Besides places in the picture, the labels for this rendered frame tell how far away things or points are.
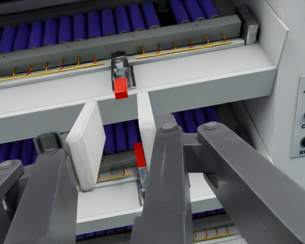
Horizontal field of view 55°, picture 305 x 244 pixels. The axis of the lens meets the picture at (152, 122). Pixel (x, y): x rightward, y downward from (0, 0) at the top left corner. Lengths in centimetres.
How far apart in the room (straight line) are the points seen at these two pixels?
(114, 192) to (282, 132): 26
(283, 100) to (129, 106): 19
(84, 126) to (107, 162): 32
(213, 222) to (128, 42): 38
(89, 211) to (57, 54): 23
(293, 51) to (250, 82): 6
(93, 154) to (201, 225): 46
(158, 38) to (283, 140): 21
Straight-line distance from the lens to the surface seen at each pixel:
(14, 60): 41
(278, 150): 44
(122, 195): 47
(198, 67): 36
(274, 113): 40
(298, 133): 43
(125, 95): 28
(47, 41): 43
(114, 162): 47
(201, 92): 36
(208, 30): 39
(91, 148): 16
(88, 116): 17
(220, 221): 61
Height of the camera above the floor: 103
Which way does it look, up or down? 30 degrees down
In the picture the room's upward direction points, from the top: 10 degrees counter-clockwise
